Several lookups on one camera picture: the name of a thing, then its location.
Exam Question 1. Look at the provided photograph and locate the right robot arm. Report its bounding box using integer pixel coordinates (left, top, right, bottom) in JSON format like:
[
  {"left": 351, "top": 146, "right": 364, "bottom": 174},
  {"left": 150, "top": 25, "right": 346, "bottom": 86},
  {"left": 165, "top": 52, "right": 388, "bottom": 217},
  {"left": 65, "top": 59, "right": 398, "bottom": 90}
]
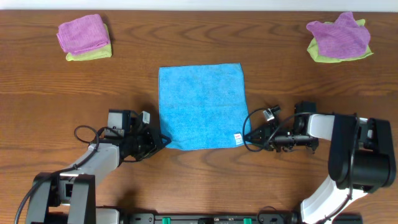
[{"left": 242, "top": 101, "right": 397, "bottom": 223}]

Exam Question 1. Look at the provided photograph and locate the crumpled purple cloth right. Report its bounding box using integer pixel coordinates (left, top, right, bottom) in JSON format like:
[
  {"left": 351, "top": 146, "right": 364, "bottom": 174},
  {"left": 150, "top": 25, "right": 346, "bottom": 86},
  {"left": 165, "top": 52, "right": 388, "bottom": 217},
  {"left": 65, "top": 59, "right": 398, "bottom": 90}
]
[{"left": 305, "top": 11, "right": 371, "bottom": 60}]

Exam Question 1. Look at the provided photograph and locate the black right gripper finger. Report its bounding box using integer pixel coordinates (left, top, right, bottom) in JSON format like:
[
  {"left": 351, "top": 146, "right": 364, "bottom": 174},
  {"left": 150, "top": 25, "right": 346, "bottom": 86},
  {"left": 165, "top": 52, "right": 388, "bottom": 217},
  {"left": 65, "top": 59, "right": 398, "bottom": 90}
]
[
  {"left": 244, "top": 124, "right": 268, "bottom": 143},
  {"left": 247, "top": 141, "right": 267, "bottom": 150}
]

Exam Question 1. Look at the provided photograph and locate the folded purple cloth left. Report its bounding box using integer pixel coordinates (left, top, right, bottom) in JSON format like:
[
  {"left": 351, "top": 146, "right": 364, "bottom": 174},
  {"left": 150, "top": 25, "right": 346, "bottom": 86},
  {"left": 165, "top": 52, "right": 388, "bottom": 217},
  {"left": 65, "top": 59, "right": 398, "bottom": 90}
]
[{"left": 57, "top": 14, "right": 110, "bottom": 55}]

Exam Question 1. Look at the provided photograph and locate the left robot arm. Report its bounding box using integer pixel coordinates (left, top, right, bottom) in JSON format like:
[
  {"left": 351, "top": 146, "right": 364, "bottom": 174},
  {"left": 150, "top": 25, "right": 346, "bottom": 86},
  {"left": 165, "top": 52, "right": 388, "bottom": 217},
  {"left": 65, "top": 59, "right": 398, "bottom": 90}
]
[{"left": 20, "top": 110, "right": 171, "bottom": 223}]

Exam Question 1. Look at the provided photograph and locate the right black cable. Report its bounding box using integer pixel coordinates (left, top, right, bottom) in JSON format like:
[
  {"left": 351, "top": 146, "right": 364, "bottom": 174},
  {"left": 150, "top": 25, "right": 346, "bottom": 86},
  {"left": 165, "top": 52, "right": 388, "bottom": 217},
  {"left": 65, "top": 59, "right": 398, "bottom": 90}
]
[{"left": 241, "top": 108, "right": 361, "bottom": 224}]

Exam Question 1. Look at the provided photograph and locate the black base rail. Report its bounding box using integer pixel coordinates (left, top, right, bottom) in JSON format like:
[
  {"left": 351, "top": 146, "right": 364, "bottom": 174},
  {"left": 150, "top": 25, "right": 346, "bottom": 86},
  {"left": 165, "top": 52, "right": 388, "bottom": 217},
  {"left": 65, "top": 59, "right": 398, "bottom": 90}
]
[{"left": 93, "top": 212, "right": 364, "bottom": 224}]

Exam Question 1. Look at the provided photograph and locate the folded green cloth left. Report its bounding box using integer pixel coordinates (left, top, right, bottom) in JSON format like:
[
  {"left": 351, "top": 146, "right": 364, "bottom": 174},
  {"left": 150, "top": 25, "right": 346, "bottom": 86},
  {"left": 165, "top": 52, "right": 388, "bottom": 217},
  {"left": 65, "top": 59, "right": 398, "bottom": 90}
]
[{"left": 65, "top": 24, "right": 113, "bottom": 62}]

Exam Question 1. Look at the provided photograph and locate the crumpled green cloth right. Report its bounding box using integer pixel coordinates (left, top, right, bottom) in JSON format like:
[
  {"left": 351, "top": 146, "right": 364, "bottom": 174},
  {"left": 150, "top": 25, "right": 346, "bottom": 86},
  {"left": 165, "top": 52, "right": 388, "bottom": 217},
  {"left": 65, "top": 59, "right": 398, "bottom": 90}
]
[{"left": 306, "top": 19, "right": 374, "bottom": 64}]

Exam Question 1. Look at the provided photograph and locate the blue microfibre cloth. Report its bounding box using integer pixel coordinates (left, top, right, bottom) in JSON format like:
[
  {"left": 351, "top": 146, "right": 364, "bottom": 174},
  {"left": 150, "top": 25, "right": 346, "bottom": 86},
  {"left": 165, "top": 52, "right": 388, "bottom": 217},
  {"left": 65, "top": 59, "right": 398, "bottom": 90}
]
[{"left": 159, "top": 63, "right": 251, "bottom": 151}]

